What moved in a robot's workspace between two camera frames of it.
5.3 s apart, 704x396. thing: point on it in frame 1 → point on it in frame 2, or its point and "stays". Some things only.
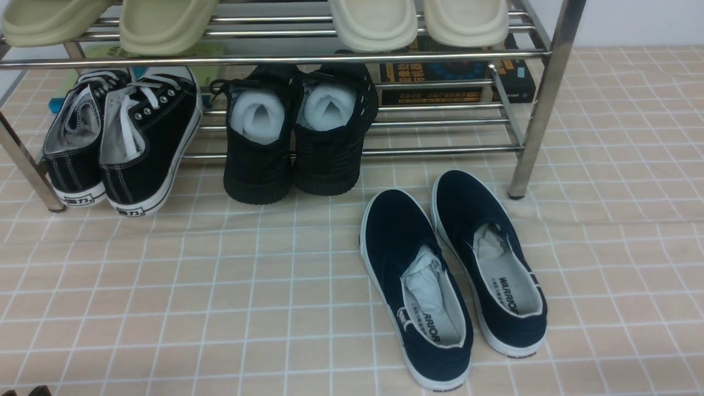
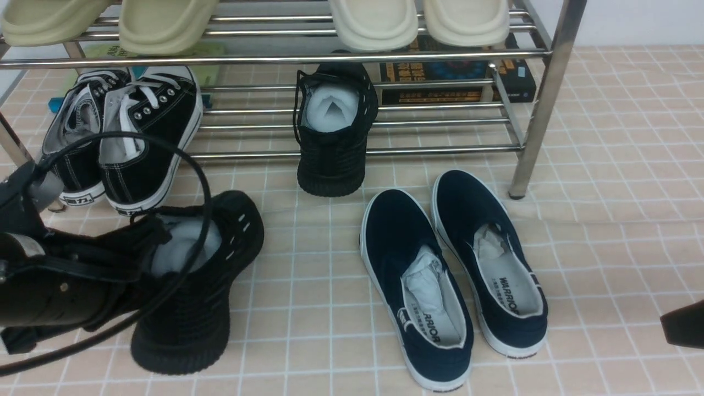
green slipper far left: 32,23 stays
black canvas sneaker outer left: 72,152 stays
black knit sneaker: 261,114 → 184,325
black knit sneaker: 337,102 stays
